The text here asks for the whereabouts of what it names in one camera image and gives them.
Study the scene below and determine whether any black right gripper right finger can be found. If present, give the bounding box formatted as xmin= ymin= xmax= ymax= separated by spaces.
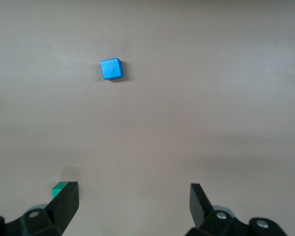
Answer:
xmin=184 ymin=183 xmax=290 ymax=236

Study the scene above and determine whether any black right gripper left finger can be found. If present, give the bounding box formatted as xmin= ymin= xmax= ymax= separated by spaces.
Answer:
xmin=0 ymin=181 xmax=80 ymax=236

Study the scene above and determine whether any blue wooden block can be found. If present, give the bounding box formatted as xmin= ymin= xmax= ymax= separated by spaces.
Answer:
xmin=99 ymin=58 xmax=125 ymax=81

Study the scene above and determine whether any green wooden block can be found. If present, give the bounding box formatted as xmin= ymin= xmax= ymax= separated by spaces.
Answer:
xmin=51 ymin=181 xmax=69 ymax=199

